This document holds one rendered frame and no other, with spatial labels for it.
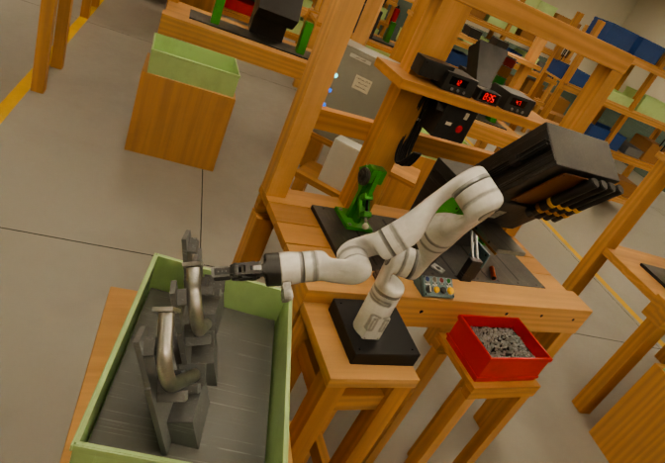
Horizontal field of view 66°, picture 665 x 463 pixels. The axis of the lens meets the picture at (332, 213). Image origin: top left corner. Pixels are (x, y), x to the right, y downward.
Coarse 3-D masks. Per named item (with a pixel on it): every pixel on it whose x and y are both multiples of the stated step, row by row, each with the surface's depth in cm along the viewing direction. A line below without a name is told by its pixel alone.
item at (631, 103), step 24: (576, 24) 648; (600, 24) 607; (624, 48) 636; (648, 48) 641; (552, 72) 662; (576, 72) 644; (528, 96) 694; (552, 96) 652; (624, 96) 672; (648, 96) 728; (624, 120) 690; (648, 120) 693; (624, 144) 730; (648, 144) 736; (648, 168) 740; (624, 192) 772
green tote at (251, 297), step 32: (160, 256) 146; (160, 288) 151; (256, 288) 153; (128, 320) 122; (288, 320) 144; (288, 352) 134; (288, 384) 125; (96, 416) 114; (288, 416) 117; (96, 448) 95
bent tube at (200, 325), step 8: (184, 264) 111; (192, 264) 111; (200, 264) 112; (192, 272) 112; (192, 280) 112; (200, 280) 113; (192, 288) 111; (200, 288) 112; (192, 296) 111; (200, 296) 112; (192, 304) 111; (200, 304) 112; (192, 312) 111; (200, 312) 112; (192, 320) 112; (200, 320) 112; (208, 320) 131; (192, 328) 114; (200, 328) 114; (208, 328) 123
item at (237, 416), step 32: (224, 320) 151; (256, 320) 156; (128, 352) 128; (224, 352) 140; (256, 352) 145; (128, 384) 121; (224, 384) 132; (256, 384) 136; (128, 416) 114; (224, 416) 124; (256, 416) 127; (128, 448) 108; (192, 448) 114; (224, 448) 117; (256, 448) 120
